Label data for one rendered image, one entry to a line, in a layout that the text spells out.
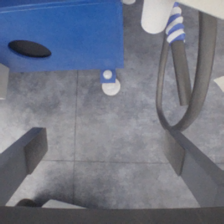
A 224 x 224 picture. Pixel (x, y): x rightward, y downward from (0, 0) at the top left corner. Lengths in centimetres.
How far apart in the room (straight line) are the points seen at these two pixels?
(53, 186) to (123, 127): 50
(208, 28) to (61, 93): 83
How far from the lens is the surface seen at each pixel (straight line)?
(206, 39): 25
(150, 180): 90
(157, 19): 29
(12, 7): 50
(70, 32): 54
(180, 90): 30
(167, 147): 16
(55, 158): 95
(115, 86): 88
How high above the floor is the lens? 86
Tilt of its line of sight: 81 degrees down
